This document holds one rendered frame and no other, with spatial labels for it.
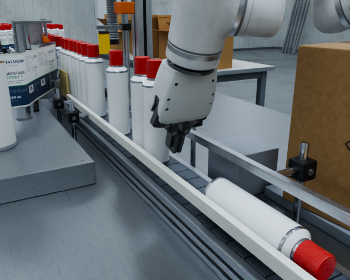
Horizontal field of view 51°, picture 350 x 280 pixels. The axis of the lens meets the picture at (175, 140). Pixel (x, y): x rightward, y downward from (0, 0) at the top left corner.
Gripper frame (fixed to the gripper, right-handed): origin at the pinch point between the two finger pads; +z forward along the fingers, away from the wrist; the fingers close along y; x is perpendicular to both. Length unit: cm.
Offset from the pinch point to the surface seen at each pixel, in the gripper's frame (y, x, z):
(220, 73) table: -124, -142, 71
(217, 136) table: -29.2, -21.8, 20.9
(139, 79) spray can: 1.3, -14.5, -4.4
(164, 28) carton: -122, -229, 74
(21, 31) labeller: 13, -83, 14
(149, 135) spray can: 1.9, -6.3, 3.3
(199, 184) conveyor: -2.0, 7.3, 4.9
